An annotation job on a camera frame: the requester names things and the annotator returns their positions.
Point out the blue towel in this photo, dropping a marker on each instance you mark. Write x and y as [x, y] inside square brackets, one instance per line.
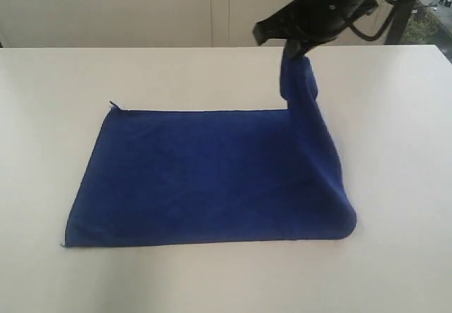
[164, 177]

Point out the beige wall panel board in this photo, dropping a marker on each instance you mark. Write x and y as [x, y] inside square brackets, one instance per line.
[132, 23]

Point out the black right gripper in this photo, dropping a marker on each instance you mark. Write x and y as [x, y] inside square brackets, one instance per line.
[304, 23]

